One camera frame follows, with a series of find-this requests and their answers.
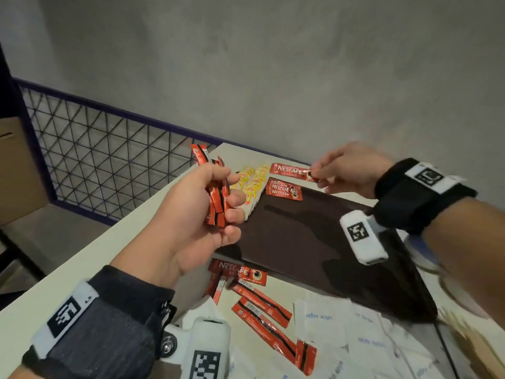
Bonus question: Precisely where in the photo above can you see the person's left hand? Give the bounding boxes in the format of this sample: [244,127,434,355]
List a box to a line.
[110,163,246,288]

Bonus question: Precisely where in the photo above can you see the person's right hand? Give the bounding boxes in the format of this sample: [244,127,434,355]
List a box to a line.
[309,142,395,198]

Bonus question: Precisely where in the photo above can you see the brown plastic tray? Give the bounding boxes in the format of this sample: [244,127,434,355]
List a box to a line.
[215,181,439,324]

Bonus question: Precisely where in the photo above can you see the red Nescafe coffee sachets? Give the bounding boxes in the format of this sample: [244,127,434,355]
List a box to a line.
[203,258,318,377]

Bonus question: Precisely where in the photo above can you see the pile of white sugar packets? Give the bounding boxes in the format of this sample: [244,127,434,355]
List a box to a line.
[173,295,447,379]

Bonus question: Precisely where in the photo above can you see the bundle of wooden stir sticks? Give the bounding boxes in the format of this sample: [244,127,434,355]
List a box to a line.
[438,307,505,379]

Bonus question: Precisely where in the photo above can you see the person's right forearm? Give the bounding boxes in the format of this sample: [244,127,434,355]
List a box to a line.
[422,197,505,312]

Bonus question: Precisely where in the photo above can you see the black wristband white markers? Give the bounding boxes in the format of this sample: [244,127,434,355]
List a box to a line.
[22,265,176,379]
[372,157,478,235]

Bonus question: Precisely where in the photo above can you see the blue and white bowl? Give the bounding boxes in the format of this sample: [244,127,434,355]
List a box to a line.
[406,232,447,273]

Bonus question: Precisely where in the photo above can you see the purple metal mesh railing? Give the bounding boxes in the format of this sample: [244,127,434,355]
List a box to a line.
[14,77,312,226]

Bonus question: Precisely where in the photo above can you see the black metal table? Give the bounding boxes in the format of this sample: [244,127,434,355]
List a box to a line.
[0,226,46,308]

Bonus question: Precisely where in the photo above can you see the dark cabinet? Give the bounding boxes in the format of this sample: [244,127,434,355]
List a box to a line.
[0,43,18,119]

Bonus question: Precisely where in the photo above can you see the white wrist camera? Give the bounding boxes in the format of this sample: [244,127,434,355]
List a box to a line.
[339,210,389,266]
[159,315,231,379]

